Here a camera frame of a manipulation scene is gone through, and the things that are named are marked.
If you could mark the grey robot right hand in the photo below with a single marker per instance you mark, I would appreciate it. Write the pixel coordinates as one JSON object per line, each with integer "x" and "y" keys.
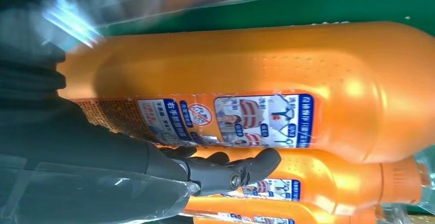
{"x": 85, "y": 168}

